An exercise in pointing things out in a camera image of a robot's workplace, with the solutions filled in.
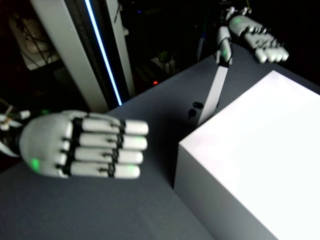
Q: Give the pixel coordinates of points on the white cabinet door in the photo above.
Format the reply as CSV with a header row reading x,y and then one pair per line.
x,y
216,90

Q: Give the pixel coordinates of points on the small black object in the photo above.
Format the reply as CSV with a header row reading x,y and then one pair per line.
x,y
197,105

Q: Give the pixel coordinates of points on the large white box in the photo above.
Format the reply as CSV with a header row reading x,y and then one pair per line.
x,y
250,140

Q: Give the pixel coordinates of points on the white power strip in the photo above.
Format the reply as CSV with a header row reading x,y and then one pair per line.
x,y
163,62

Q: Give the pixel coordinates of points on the blue light strip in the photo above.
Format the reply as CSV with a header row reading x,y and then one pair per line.
x,y
102,50

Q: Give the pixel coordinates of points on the white metal pillar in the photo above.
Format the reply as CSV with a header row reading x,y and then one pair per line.
x,y
67,50

